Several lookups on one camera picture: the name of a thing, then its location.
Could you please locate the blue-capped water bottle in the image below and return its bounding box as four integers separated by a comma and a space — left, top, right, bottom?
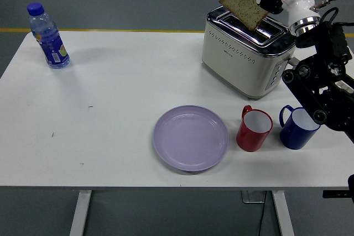
26, 2, 70, 70

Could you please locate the grey bracket under table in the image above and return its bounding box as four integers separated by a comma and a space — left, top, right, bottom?
241, 191, 267, 204

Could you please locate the cream and chrome toaster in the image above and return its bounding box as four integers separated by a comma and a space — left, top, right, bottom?
201, 6, 301, 101

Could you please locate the purple plate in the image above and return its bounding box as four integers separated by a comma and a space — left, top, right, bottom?
153, 104, 230, 172

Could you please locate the black cable under table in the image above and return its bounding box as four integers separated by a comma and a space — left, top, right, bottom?
258, 191, 268, 236

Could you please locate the blue mug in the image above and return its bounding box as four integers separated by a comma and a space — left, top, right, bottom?
279, 104, 322, 150

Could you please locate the white table leg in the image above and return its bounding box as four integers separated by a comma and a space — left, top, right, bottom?
69, 190, 92, 236
270, 190, 295, 236

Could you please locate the black table control panel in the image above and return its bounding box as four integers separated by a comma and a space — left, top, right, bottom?
322, 190, 351, 199

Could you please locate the red mug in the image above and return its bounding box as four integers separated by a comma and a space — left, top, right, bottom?
236, 104, 274, 153

